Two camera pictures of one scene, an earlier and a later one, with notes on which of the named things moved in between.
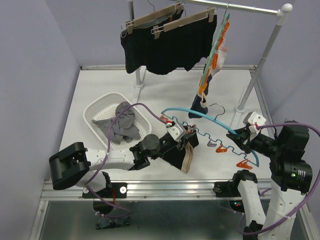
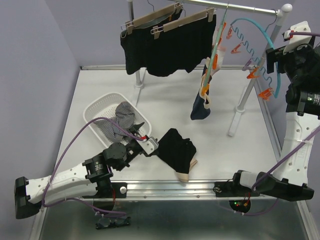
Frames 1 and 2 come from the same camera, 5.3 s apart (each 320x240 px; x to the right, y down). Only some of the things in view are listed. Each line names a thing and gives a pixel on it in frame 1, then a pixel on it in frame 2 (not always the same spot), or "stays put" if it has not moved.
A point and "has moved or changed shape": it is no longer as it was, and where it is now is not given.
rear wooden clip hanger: x=129 y=25 stays put
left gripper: x=179 y=144 -> x=134 y=129
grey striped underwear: x=123 y=129 stays put
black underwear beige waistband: x=182 y=158 has moved or changed shape
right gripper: x=241 y=142 -> x=306 y=50
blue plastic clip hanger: x=246 y=164 -> x=279 y=84
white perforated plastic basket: x=104 y=107 stays put
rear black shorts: x=135 y=45 stays put
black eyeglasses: x=106 y=223 stays put
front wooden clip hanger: x=157 y=30 stays put
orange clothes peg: x=219 y=150 -> x=251 y=75
